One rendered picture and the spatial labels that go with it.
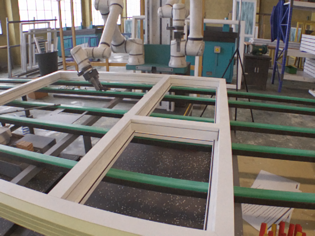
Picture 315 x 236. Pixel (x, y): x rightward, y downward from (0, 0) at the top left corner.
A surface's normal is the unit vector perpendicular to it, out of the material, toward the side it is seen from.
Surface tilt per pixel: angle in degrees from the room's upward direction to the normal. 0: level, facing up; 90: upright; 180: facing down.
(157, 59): 90
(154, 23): 90
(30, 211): 0
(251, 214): 0
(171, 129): 90
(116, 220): 0
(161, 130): 90
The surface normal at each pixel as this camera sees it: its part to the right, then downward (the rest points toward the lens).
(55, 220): 0.00, -0.92
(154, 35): -0.30, 0.38
